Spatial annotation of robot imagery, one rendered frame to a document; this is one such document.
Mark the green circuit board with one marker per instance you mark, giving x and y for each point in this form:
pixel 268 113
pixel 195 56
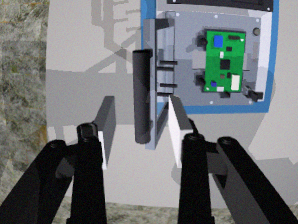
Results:
pixel 224 61

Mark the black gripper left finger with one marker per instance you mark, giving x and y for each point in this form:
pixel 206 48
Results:
pixel 36 197

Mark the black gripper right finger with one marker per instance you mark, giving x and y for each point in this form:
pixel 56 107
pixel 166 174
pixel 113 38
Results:
pixel 248 194

